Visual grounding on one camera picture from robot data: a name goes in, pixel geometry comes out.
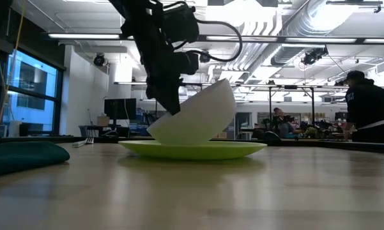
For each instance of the silver fork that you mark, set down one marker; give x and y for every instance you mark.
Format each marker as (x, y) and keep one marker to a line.
(83, 142)

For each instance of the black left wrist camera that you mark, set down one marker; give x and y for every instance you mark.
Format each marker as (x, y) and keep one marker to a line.
(182, 22)

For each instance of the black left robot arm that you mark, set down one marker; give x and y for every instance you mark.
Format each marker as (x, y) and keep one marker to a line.
(131, 9)

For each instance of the black background rig frame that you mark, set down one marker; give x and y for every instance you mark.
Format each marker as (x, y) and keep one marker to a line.
(270, 102)

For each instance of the standing person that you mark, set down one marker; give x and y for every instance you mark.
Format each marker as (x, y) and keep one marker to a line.
(367, 105)

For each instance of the cardboard box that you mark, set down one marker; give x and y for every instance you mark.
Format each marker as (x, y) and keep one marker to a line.
(103, 120)

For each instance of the black-framed window wall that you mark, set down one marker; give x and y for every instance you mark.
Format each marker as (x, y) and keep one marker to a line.
(35, 80)

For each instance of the white bowl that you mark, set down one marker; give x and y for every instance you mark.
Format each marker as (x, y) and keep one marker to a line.
(201, 121)

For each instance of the overhead light rail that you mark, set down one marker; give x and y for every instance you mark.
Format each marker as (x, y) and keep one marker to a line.
(83, 36)

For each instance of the lime green plate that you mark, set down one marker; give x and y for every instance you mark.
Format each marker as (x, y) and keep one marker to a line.
(191, 151)

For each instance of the black ceiling camera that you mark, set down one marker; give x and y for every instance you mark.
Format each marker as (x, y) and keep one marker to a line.
(313, 56)
(99, 60)
(205, 58)

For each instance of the seated person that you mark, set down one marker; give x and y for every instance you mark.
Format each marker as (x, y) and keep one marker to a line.
(286, 127)

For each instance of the dark green cloth napkin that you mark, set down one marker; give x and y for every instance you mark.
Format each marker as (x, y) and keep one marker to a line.
(25, 158)

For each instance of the silver ventilation duct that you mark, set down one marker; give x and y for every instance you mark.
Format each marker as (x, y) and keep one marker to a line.
(303, 22)

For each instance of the black table frame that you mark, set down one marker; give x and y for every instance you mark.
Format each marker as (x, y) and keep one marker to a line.
(115, 139)

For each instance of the black computer monitor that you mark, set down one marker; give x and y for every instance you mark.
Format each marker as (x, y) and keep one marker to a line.
(119, 109)

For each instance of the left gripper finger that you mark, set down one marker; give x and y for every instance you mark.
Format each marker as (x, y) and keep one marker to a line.
(156, 93)
(174, 97)

